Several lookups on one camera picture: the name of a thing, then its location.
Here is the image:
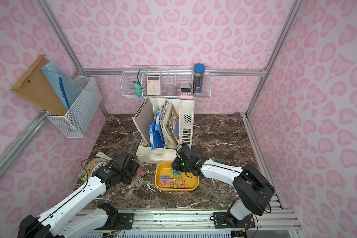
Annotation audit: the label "white digital clock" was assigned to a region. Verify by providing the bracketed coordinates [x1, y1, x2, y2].
[179, 83, 192, 97]

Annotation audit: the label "white mesh wall basket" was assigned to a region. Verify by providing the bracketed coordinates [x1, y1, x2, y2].
[46, 76, 103, 138]

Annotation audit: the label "pink white calculator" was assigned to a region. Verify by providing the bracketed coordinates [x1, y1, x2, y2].
[147, 76, 160, 96]

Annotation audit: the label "clear wall shelf organizer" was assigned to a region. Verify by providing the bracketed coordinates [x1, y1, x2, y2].
[121, 65, 212, 99]

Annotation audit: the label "brown kraft envelope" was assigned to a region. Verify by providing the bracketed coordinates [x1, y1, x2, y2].
[11, 55, 67, 116]

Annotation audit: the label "yellow plastic storage box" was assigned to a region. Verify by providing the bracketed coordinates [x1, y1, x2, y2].
[155, 161, 199, 191]

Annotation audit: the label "grey spiral notebook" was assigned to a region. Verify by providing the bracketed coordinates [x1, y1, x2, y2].
[132, 98, 154, 146]

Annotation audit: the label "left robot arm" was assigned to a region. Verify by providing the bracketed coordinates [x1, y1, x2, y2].
[17, 152, 139, 238]

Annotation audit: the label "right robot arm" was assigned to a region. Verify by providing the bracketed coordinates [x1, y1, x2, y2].
[172, 143, 275, 222]

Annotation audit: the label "pink binder clip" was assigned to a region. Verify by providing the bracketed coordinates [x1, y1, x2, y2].
[178, 184, 188, 189]
[137, 170, 146, 177]
[159, 178, 175, 184]

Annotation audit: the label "blue binder folder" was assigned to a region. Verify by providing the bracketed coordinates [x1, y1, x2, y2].
[149, 110, 165, 150]

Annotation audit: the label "white desktop file organizer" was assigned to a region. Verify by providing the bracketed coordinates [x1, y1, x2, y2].
[132, 97, 195, 164]

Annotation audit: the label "pink binder clip top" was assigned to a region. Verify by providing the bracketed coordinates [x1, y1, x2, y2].
[137, 170, 146, 177]

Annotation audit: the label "green desk lamp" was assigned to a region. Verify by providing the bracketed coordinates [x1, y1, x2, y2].
[133, 67, 148, 96]

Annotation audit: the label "light blue document folder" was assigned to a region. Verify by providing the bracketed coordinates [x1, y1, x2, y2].
[41, 60, 83, 110]

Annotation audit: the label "illustrated children's book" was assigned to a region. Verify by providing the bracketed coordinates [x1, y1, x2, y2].
[77, 152, 112, 182]

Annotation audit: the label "blue lid pencil tube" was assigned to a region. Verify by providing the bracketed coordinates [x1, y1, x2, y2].
[193, 63, 206, 95]

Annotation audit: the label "books in organizer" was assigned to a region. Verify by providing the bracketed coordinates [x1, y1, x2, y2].
[160, 100, 180, 149]

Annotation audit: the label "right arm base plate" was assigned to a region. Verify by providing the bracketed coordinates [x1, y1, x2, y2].
[210, 212, 256, 230]

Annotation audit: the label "clear glass jar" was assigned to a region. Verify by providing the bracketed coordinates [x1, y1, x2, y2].
[165, 85, 176, 97]

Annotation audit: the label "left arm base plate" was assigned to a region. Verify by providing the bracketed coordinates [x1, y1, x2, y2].
[96, 213, 134, 231]

